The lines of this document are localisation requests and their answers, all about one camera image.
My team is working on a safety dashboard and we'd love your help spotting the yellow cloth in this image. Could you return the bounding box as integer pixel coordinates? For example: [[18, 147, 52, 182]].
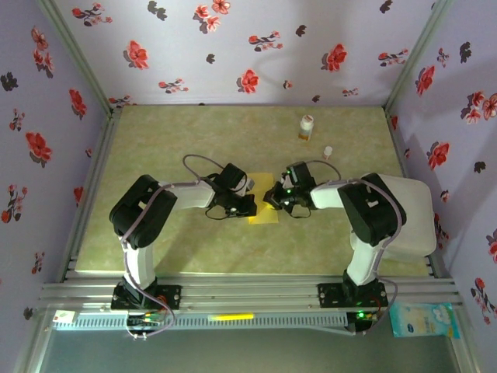
[[246, 173, 280, 225]]

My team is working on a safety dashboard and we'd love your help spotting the white square plastic container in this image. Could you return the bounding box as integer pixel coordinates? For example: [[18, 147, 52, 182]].
[[349, 173, 436, 262]]

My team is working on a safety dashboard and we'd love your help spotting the large white bottle orange label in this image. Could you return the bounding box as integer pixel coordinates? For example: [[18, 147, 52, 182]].
[[297, 114, 315, 143]]

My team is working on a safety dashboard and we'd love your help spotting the controller board with green light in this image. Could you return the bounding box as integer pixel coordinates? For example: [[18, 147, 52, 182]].
[[347, 309, 380, 337]]

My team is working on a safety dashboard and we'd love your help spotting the blue wet wipes packet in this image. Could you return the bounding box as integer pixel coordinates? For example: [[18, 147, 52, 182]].
[[389, 302, 461, 340]]

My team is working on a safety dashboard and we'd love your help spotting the white card with red mark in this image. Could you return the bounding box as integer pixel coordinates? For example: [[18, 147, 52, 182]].
[[53, 309, 78, 326]]

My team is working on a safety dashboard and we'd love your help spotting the thin black left gripper cable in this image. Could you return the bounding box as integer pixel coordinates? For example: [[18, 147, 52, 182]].
[[204, 205, 234, 221]]

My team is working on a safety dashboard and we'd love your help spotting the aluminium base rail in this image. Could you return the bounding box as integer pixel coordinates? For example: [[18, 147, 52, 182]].
[[38, 274, 465, 311]]

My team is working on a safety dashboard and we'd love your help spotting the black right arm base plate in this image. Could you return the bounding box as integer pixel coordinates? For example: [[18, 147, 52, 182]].
[[317, 282, 389, 310]]

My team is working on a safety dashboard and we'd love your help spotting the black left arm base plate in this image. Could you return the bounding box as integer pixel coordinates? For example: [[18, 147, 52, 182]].
[[111, 283, 182, 311]]

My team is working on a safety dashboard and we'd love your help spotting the grey slotted cable duct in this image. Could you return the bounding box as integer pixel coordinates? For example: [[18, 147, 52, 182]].
[[73, 312, 348, 331]]

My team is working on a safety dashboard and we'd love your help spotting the grey left arm cable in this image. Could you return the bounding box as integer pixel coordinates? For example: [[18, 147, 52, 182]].
[[120, 154, 226, 341]]

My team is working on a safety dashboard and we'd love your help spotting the aluminium side rail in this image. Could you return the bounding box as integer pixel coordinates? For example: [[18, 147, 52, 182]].
[[383, 107, 454, 279], [57, 108, 123, 283]]

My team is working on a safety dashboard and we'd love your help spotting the connector board with coloured wires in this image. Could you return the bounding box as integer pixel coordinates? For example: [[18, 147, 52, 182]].
[[126, 310, 164, 339]]

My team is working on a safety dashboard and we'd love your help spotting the aluminium frame post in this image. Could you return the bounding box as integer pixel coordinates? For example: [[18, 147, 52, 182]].
[[36, 0, 121, 117], [384, 0, 454, 113]]

